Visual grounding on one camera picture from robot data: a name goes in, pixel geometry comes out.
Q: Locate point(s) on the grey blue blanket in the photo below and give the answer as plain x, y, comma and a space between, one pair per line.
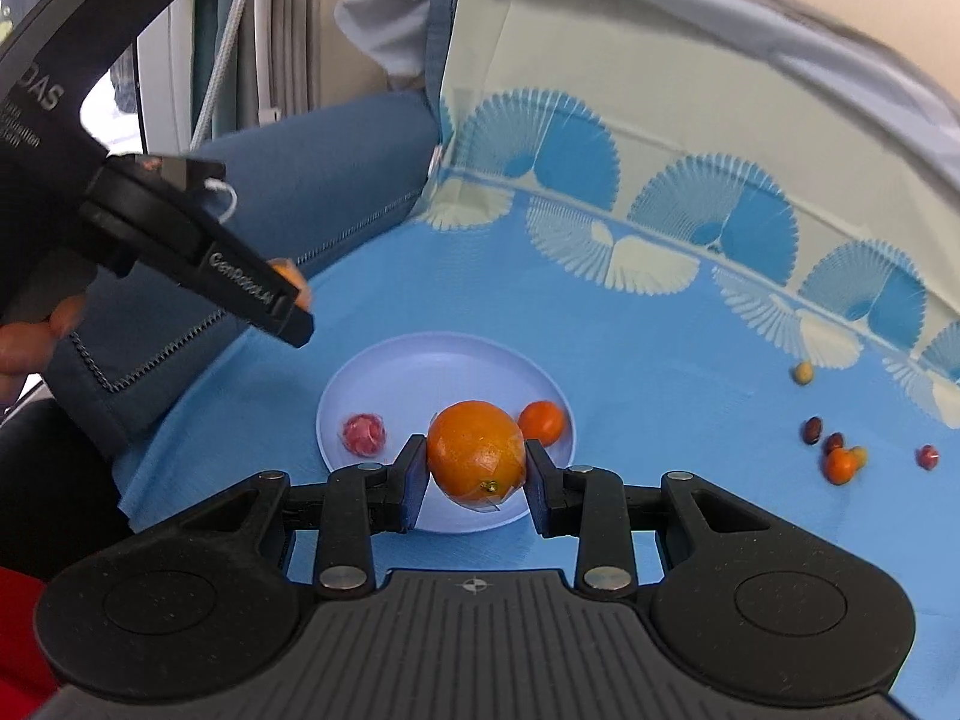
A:
895, 61

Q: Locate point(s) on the grey curtain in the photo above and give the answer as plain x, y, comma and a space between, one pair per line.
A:
287, 57

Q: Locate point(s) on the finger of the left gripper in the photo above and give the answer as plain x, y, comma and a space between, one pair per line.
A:
141, 217

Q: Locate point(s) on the white window frame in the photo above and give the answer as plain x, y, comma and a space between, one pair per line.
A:
166, 51

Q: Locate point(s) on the pink red candy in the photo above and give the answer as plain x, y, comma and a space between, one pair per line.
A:
363, 435

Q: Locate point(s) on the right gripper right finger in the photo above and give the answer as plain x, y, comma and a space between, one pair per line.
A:
590, 505

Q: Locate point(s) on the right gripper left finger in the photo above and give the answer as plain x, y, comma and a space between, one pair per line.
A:
362, 501

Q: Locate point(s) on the small orange tangerine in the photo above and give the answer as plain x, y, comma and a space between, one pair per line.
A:
288, 270

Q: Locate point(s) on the garment steamer with hose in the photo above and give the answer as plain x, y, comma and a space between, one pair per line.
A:
217, 32

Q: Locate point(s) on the blue patterned bed sheet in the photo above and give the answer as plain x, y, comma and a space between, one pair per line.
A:
666, 228

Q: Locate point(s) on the dark red jujube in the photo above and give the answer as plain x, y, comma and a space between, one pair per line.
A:
832, 442
812, 430

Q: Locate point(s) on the large orange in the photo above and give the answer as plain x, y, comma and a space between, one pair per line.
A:
476, 454

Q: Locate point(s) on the black smartphone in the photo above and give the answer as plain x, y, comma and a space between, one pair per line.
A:
148, 162

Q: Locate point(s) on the person's left hand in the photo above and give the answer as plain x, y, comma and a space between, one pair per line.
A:
26, 347

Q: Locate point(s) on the yellow longan fruit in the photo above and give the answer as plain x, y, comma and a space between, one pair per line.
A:
803, 373
860, 455

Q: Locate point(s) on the small red candy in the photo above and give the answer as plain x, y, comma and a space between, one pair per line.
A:
928, 457

